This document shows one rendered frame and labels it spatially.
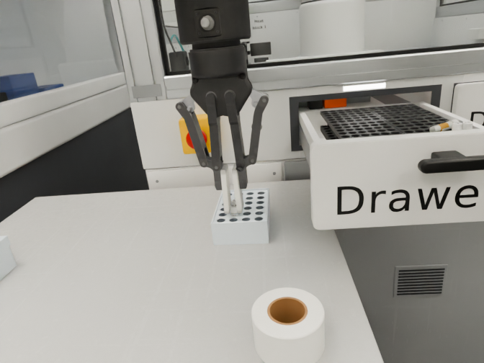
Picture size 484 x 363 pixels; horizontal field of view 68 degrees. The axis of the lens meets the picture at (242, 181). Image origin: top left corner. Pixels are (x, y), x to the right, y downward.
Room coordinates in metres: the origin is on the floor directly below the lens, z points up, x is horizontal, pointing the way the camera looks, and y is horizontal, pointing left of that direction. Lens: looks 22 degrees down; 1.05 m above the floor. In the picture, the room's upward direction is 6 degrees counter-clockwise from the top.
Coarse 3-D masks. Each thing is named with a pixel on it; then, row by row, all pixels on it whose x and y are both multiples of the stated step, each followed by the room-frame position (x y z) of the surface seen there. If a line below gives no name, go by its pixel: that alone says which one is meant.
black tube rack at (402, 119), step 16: (336, 112) 0.68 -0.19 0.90; (352, 112) 0.66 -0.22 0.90; (368, 112) 0.66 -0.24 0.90; (384, 112) 0.64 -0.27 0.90; (400, 112) 0.63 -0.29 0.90; (416, 112) 0.62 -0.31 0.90; (432, 112) 0.60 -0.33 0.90; (336, 128) 0.57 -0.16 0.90; (352, 128) 0.55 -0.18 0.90; (368, 128) 0.55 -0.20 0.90; (384, 128) 0.53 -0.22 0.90; (400, 128) 0.53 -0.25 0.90; (416, 128) 0.52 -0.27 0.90
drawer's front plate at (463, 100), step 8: (456, 88) 0.69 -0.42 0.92; (464, 88) 0.68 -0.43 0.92; (472, 88) 0.68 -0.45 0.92; (480, 88) 0.68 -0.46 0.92; (456, 96) 0.69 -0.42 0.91; (464, 96) 0.68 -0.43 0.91; (472, 96) 0.68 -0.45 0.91; (480, 96) 0.68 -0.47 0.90; (456, 104) 0.68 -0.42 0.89; (464, 104) 0.68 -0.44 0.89; (472, 104) 0.68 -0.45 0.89; (480, 104) 0.68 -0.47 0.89; (456, 112) 0.68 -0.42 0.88; (464, 112) 0.68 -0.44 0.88; (480, 120) 0.68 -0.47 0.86
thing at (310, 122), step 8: (384, 104) 0.73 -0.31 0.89; (392, 104) 0.73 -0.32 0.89; (416, 104) 0.72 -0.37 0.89; (424, 104) 0.70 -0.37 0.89; (304, 112) 0.73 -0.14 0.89; (312, 112) 0.74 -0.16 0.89; (320, 112) 0.74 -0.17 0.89; (440, 112) 0.63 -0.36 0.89; (448, 112) 0.62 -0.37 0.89; (304, 120) 0.66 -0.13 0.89; (312, 120) 0.74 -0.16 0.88; (320, 120) 0.74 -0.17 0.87; (464, 120) 0.55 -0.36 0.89; (304, 128) 0.65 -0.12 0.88; (312, 128) 0.60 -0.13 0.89; (320, 128) 0.74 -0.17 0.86; (472, 128) 0.52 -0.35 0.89; (480, 128) 0.50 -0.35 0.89; (304, 136) 0.63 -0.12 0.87; (312, 136) 0.55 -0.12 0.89; (320, 136) 0.74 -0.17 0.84; (304, 144) 0.63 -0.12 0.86; (304, 152) 0.64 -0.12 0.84
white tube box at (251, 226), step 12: (252, 192) 0.58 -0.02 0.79; (264, 192) 0.57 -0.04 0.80; (252, 204) 0.53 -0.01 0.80; (264, 204) 0.53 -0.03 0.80; (216, 216) 0.50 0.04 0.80; (228, 216) 0.50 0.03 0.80; (240, 216) 0.49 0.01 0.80; (252, 216) 0.49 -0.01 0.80; (264, 216) 0.49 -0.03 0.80; (216, 228) 0.47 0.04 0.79; (228, 228) 0.47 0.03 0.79; (240, 228) 0.47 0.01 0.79; (252, 228) 0.47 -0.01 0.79; (264, 228) 0.47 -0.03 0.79; (216, 240) 0.47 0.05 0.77; (228, 240) 0.47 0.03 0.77; (240, 240) 0.47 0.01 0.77; (252, 240) 0.47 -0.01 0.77; (264, 240) 0.47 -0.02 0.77
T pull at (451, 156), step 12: (432, 156) 0.37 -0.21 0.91; (444, 156) 0.36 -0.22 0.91; (456, 156) 0.36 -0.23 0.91; (468, 156) 0.35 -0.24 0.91; (480, 156) 0.35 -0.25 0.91; (420, 168) 0.35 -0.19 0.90; (432, 168) 0.34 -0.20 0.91; (444, 168) 0.34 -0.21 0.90; (456, 168) 0.34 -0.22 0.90; (468, 168) 0.34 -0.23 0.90; (480, 168) 0.34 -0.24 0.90
